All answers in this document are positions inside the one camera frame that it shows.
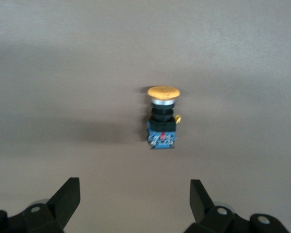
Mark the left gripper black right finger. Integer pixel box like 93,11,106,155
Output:
185,179,289,233

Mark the yellow capped push button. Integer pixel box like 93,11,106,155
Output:
146,85,183,150

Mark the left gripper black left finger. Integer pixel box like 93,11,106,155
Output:
0,177,81,233

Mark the brown table mat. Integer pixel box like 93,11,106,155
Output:
0,0,291,233

